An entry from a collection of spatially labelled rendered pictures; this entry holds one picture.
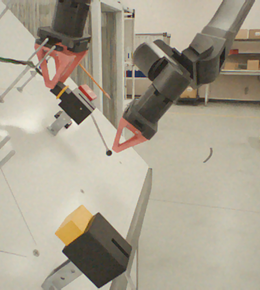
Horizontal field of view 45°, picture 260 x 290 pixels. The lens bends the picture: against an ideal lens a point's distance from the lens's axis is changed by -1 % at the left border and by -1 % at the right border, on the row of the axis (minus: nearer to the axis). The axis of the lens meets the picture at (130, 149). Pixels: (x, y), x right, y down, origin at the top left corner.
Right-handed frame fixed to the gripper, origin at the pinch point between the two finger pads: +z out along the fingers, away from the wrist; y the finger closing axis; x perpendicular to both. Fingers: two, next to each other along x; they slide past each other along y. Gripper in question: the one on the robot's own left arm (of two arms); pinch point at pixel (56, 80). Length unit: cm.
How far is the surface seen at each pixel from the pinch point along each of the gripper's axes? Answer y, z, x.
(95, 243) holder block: 30.0, 5.3, 18.6
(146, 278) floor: -75, 116, 47
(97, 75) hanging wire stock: -75, 17, -9
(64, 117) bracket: -0.6, 6.8, 3.1
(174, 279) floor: -77, 111, 62
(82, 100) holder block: -0.8, 2.2, 5.7
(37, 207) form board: 20.7, 11.8, 8.6
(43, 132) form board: 3.2, 9.5, 0.9
